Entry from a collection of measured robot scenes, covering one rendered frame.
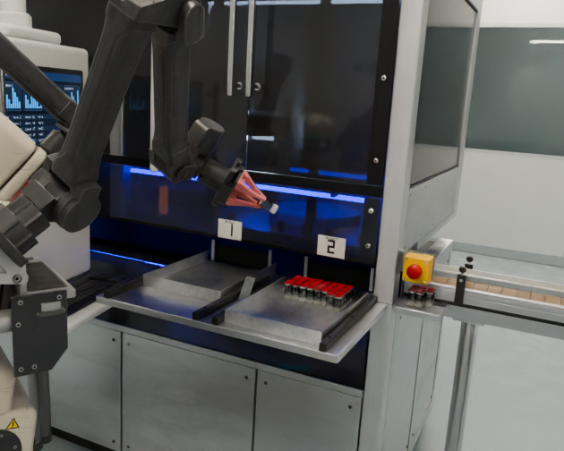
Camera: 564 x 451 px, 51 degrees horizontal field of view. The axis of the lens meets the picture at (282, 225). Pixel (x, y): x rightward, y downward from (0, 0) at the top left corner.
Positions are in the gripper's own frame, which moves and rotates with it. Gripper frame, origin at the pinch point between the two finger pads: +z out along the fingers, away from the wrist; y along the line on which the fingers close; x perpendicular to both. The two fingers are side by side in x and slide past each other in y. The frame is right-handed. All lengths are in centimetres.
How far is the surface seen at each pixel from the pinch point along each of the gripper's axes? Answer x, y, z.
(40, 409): -20, 126, -24
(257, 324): 4.6, 27.1, 14.9
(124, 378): -36, 110, -4
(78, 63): -61, 23, -66
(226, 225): -42, 36, -1
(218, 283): -26, 45, 5
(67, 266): -35, 75, -39
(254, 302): -11.4, 33.7, 14.4
